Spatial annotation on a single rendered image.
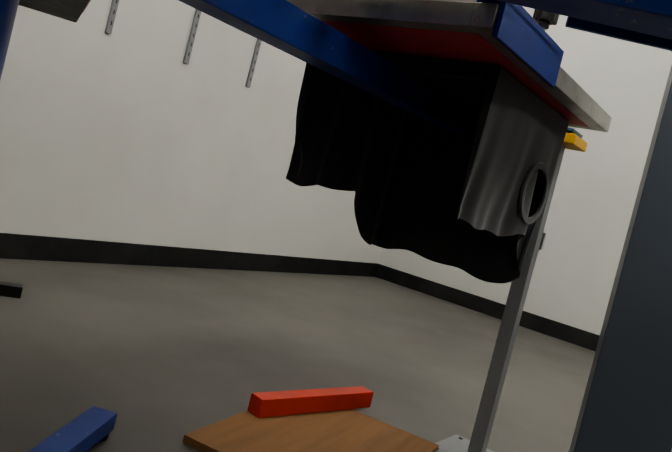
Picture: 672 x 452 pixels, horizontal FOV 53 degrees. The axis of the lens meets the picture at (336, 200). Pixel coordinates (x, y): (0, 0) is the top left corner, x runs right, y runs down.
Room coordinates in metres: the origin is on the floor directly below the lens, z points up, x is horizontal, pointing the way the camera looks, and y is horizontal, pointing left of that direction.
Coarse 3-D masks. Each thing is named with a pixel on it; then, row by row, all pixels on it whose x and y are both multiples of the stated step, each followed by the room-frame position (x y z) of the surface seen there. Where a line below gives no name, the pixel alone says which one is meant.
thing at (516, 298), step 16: (576, 144) 1.84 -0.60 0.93; (560, 160) 1.90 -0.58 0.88; (544, 208) 1.89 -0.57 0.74; (544, 224) 1.91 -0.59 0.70; (528, 256) 1.89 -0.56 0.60; (528, 272) 1.89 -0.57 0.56; (512, 288) 1.90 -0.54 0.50; (528, 288) 1.92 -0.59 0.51; (512, 304) 1.90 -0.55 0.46; (512, 320) 1.89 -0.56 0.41; (512, 336) 1.89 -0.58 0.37; (496, 352) 1.90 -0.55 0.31; (496, 368) 1.89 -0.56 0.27; (496, 384) 1.89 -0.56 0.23; (496, 400) 1.90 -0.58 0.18; (480, 416) 1.90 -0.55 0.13; (480, 432) 1.89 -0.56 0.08; (448, 448) 1.92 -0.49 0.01; (464, 448) 1.95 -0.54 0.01; (480, 448) 1.89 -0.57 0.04
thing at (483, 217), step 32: (512, 96) 1.32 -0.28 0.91; (480, 128) 1.25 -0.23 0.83; (512, 128) 1.36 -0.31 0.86; (544, 128) 1.50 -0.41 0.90; (480, 160) 1.28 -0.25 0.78; (512, 160) 1.40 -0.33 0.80; (544, 160) 1.55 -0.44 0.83; (480, 192) 1.32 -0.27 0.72; (512, 192) 1.46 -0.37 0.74; (544, 192) 1.59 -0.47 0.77; (480, 224) 1.36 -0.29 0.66; (512, 224) 1.49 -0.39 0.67
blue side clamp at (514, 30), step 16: (480, 0) 1.05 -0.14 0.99; (496, 0) 1.03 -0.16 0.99; (512, 16) 1.05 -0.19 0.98; (528, 16) 1.10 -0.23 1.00; (496, 32) 1.02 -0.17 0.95; (512, 32) 1.06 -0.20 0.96; (528, 32) 1.11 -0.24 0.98; (544, 32) 1.17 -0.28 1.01; (512, 48) 1.07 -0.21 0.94; (528, 48) 1.13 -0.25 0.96; (544, 48) 1.18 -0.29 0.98; (560, 48) 1.25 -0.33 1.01; (528, 64) 1.14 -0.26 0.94; (544, 64) 1.20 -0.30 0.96; (560, 64) 1.27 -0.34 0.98; (544, 80) 1.23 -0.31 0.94
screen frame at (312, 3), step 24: (288, 0) 1.26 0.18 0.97; (312, 0) 1.23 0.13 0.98; (336, 0) 1.20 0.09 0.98; (360, 0) 1.17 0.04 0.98; (384, 0) 1.14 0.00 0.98; (408, 0) 1.11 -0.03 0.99; (432, 0) 1.09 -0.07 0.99; (384, 24) 1.17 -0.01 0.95; (408, 24) 1.13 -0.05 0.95; (432, 24) 1.09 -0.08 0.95; (456, 24) 1.06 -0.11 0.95; (480, 24) 1.04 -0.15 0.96; (504, 48) 1.13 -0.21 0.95; (528, 72) 1.25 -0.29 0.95; (576, 96) 1.42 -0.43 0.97; (600, 120) 1.60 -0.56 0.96
